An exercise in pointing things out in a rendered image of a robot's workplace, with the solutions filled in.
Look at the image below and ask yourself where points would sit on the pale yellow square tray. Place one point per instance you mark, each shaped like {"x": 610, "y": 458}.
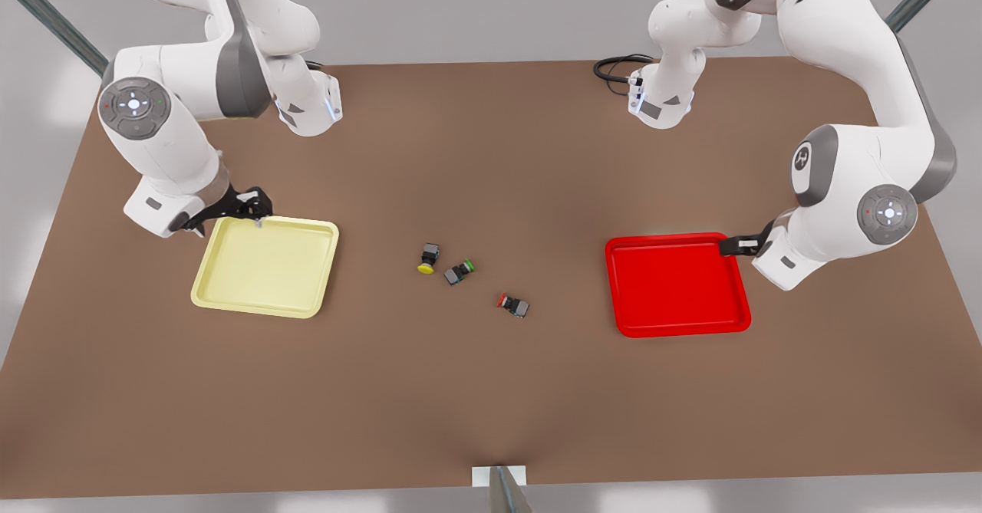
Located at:
{"x": 267, "y": 266}

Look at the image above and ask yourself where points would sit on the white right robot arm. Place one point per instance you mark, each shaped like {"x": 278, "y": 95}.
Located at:
{"x": 165, "y": 145}

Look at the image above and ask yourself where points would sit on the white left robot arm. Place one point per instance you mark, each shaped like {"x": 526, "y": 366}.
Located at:
{"x": 836, "y": 175}

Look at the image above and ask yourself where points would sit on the green-capped push-button switch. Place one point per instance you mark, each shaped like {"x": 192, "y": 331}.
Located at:
{"x": 459, "y": 271}

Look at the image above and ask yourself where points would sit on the yellow-capped push-button switch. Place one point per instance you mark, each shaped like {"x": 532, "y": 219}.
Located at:
{"x": 428, "y": 258}

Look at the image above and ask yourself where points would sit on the red-capped push-button switch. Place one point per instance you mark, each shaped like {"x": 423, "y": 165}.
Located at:
{"x": 514, "y": 304}

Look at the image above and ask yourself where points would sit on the silver frame post with foot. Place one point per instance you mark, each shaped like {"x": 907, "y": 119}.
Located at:
{"x": 502, "y": 490}

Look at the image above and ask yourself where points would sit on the red square tray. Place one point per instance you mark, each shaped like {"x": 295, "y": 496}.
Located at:
{"x": 677, "y": 284}

